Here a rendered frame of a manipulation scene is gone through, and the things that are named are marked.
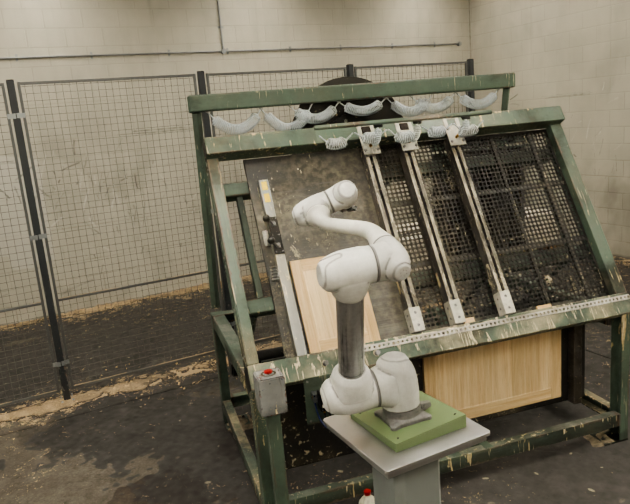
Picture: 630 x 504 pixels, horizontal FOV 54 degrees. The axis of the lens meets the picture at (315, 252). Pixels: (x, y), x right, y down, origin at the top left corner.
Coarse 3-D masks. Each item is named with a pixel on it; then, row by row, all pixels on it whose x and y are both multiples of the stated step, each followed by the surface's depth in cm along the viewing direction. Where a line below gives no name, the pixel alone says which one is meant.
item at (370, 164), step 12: (360, 132) 345; (372, 144) 338; (372, 156) 346; (372, 168) 343; (372, 180) 341; (372, 192) 343; (384, 192) 340; (384, 204) 339; (384, 216) 334; (384, 228) 334; (408, 276) 325; (408, 288) 323; (408, 300) 320; (408, 312) 319; (420, 312) 319; (408, 324) 321; (420, 324) 317
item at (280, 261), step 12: (264, 180) 330; (264, 192) 328; (264, 204) 325; (276, 264) 317; (288, 276) 314; (288, 288) 312; (288, 300) 310; (288, 312) 308; (300, 324) 307; (300, 336) 305; (300, 348) 303
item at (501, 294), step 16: (448, 128) 359; (464, 128) 348; (448, 144) 362; (464, 160) 358; (464, 176) 358; (464, 192) 353; (480, 208) 349; (480, 224) 349; (480, 240) 344; (480, 256) 346; (496, 256) 341; (496, 272) 338; (496, 288) 335; (496, 304) 337; (512, 304) 332
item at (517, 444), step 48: (528, 288) 429; (576, 336) 367; (624, 336) 355; (576, 384) 374; (624, 384) 361; (240, 432) 381; (288, 432) 328; (528, 432) 353; (576, 432) 357; (624, 432) 368
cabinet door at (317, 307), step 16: (304, 272) 319; (304, 288) 316; (320, 288) 318; (304, 304) 313; (320, 304) 315; (368, 304) 320; (304, 320) 310; (320, 320) 312; (368, 320) 317; (320, 336) 309; (336, 336) 311; (368, 336) 314
